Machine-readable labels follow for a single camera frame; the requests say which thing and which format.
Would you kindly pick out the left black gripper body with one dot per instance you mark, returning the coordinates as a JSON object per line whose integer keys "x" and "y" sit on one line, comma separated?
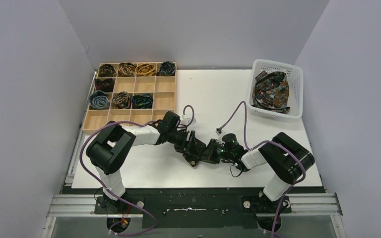
{"x": 192, "y": 144}

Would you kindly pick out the white plastic basket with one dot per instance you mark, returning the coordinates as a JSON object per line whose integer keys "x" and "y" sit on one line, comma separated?
{"x": 295, "y": 80}

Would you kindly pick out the brown patterned rolled tie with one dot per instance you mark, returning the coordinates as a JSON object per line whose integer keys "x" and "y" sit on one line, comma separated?
{"x": 121, "y": 100}

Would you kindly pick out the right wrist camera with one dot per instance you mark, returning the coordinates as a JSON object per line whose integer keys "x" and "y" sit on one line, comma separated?
{"x": 220, "y": 133}

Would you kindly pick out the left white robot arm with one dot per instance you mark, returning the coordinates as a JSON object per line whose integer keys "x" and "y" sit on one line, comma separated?
{"x": 112, "y": 144}

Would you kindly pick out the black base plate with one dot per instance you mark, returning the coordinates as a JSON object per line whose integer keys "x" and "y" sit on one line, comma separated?
{"x": 190, "y": 208}

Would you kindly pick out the maroon rolled tie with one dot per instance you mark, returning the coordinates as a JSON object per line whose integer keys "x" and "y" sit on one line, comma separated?
{"x": 104, "y": 84}

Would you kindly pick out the black gold floral tie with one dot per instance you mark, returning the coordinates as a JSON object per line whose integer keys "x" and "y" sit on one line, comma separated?
{"x": 192, "y": 158}

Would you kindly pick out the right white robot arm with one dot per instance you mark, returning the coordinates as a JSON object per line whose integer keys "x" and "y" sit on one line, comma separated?
{"x": 288, "y": 159}

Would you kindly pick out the yellow rolled tie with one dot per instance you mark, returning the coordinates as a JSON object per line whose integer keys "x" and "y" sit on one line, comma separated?
{"x": 145, "y": 70}

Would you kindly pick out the light blue rolled tie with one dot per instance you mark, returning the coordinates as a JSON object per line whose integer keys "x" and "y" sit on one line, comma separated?
{"x": 99, "y": 100}

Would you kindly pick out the teal dark rolled tie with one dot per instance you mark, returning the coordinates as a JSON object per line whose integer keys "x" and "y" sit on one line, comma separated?
{"x": 144, "y": 101}

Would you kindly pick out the wooden compartment tray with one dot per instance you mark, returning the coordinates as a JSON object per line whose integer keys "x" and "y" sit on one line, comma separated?
{"x": 162, "y": 88}

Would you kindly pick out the dark rolled tie top-left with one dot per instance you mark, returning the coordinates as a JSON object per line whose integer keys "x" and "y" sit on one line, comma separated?
{"x": 107, "y": 70}

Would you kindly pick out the pile of patterned ties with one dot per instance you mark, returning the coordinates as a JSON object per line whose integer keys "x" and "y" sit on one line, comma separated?
{"x": 271, "y": 92}

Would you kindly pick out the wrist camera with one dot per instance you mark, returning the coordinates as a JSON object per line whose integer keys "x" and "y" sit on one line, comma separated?
{"x": 187, "y": 121}
{"x": 220, "y": 133}

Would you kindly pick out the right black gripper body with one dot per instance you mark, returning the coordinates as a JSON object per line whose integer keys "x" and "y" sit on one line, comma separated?
{"x": 224, "y": 154}

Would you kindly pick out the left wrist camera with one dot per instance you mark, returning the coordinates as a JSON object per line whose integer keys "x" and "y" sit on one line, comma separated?
{"x": 187, "y": 121}

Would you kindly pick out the dark blue rolled tie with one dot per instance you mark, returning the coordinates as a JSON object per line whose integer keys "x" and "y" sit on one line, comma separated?
{"x": 167, "y": 68}

